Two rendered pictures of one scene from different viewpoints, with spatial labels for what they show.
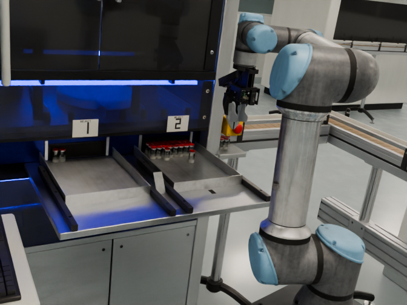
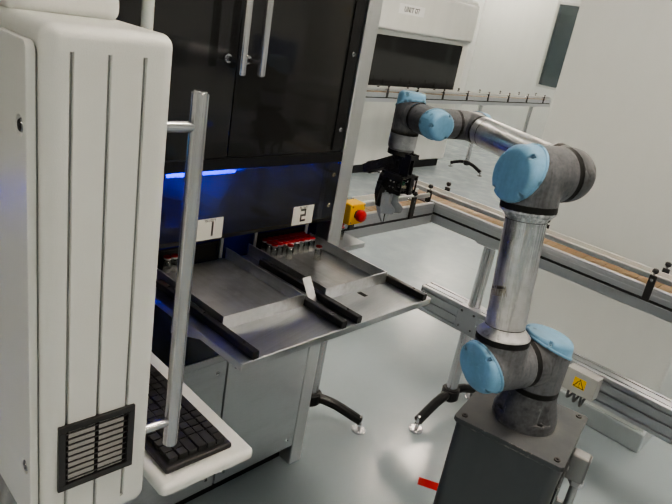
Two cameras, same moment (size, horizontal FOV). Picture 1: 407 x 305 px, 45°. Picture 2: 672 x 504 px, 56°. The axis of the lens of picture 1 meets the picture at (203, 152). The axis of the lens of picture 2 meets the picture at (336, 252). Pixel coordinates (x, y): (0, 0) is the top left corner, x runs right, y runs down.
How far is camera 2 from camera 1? 54 cm
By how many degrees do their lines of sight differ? 16
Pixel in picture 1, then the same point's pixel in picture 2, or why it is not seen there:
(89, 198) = (246, 316)
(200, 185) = (349, 288)
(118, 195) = (273, 309)
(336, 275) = (552, 375)
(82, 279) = not seen: hidden behind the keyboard
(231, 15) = (361, 86)
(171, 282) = (283, 401)
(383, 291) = not seen: hidden behind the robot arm
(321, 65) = (557, 168)
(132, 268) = (246, 391)
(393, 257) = not seen: hidden behind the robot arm
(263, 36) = (441, 122)
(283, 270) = (509, 377)
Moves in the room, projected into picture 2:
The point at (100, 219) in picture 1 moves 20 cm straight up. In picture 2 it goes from (272, 340) to (283, 262)
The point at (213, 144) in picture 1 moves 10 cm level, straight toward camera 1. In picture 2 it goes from (335, 236) to (341, 248)
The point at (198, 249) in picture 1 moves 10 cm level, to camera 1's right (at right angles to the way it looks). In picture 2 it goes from (312, 359) to (339, 359)
